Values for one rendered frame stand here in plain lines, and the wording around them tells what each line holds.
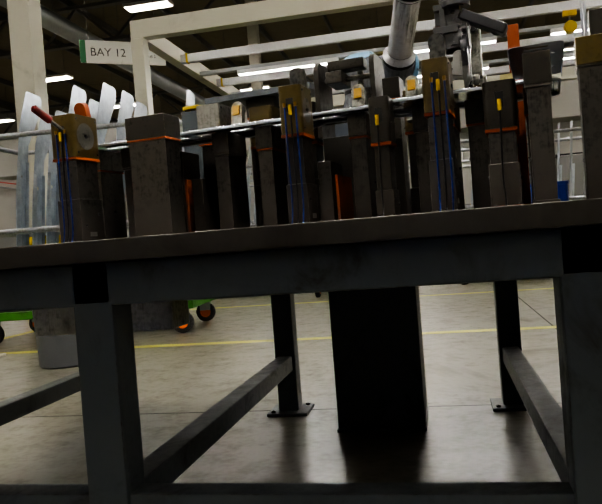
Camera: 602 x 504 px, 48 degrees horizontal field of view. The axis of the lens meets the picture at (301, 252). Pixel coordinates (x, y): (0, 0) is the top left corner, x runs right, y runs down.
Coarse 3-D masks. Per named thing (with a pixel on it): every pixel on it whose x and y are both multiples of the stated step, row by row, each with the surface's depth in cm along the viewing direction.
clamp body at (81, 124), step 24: (72, 120) 182; (72, 144) 182; (96, 144) 191; (72, 168) 183; (96, 168) 191; (72, 192) 184; (96, 192) 190; (72, 216) 182; (96, 216) 189; (72, 240) 182
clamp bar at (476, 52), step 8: (472, 32) 181; (480, 32) 184; (472, 40) 184; (480, 40) 182; (472, 48) 184; (480, 48) 182; (472, 56) 183; (480, 56) 182; (472, 64) 183; (480, 64) 181; (472, 72) 183; (480, 72) 181; (480, 80) 181
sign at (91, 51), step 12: (84, 0) 1191; (84, 48) 1188; (96, 48) 1197; (108, 48) 1205; (120, 48) 1213; (84, 60) 1188; (96, 60) 1196; (108, 60) 1204; (120, 60) 1213; (156, 60) 1238
